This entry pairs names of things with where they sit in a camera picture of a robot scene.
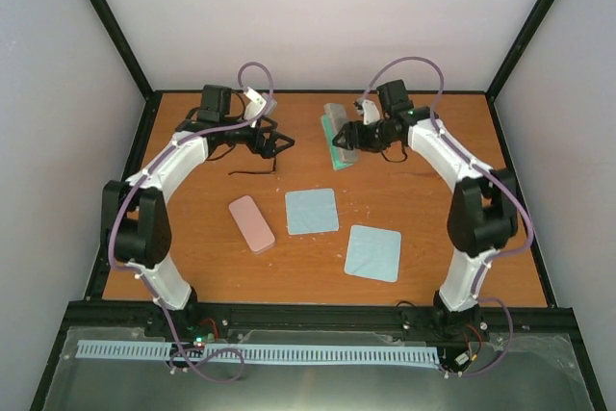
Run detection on grey green glasses case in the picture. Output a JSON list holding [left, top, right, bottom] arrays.
[[321, 103, 358, 170]]

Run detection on light blue cleaning cloth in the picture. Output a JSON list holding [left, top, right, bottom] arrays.
[[344, 224, 401, 283], [285, 189, 340, 236]]

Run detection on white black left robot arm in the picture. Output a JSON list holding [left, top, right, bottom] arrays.
[[100, 85, 295, 337]]

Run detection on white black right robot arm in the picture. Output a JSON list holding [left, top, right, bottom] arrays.
[[333, 80, 518, 337]]

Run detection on black round sunglasses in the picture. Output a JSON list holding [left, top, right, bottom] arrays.
[[228, 131, 279, 177]]

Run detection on pink glasses case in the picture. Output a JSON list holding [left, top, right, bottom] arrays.
[[228, 195, 275, 254]]

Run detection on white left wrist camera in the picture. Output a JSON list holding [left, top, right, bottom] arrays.
[[244, 87, 277, 120]]

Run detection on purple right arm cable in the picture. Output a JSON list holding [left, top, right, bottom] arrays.
[[363, 56, 535, 379]]

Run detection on light blue slotted cable duct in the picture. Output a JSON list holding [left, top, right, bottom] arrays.
[[75, 340, 439, 369]]

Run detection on black cage frame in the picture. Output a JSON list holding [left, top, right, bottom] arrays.
[[31, 0, 605, 410]]

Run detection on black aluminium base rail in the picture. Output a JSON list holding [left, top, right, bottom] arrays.
[[62, 299, 578, 343]]

